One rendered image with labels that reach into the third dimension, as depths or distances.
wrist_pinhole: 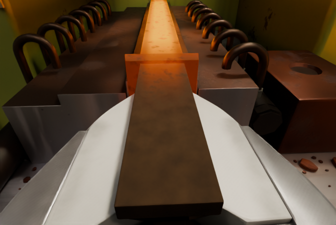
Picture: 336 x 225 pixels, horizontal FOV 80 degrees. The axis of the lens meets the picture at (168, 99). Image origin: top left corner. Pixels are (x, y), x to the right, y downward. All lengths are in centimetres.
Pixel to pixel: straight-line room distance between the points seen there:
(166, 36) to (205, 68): 5
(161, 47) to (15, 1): 23
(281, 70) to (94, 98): 19
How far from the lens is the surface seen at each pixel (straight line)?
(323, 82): 24
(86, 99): 17
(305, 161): 23
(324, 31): 37
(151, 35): 20
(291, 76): 24
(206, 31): 26
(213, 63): 20
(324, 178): 23
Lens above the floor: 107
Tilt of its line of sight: 33 degrees down
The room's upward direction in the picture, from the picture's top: straight up
